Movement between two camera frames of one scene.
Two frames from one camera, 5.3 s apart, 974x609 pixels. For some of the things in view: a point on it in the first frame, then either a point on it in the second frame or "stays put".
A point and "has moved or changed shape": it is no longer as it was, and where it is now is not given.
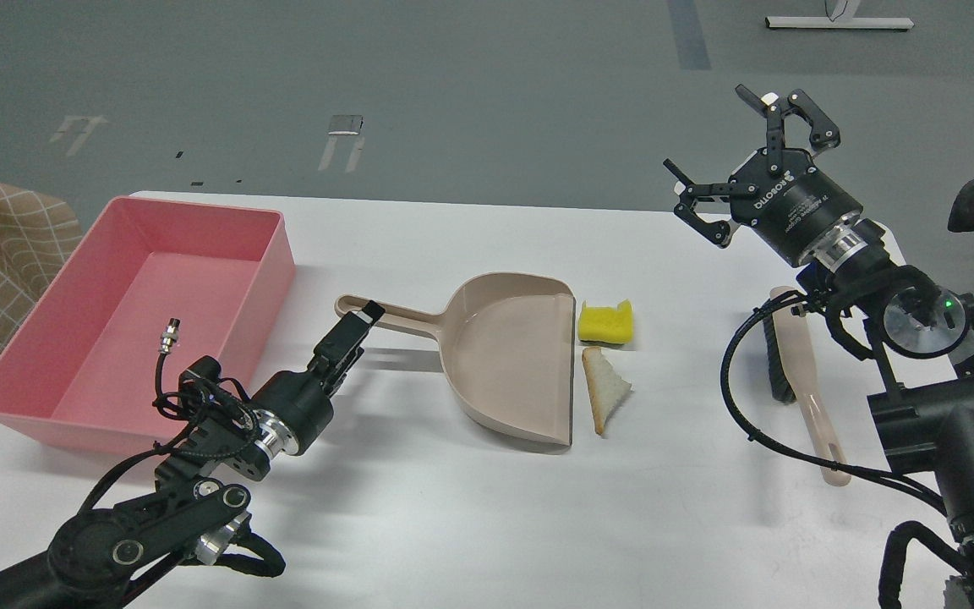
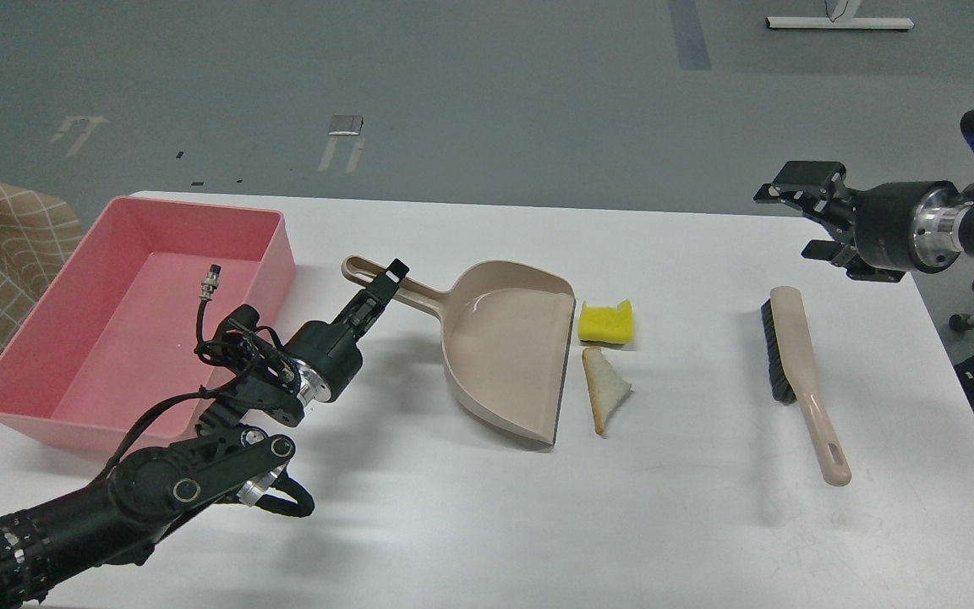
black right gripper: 787,210 -> 883,224
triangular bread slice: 605,388 stays put
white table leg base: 841,19 stays put
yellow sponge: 606,324 stays put
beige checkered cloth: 7,241 stays put
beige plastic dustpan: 507,344 has moved or changed shape
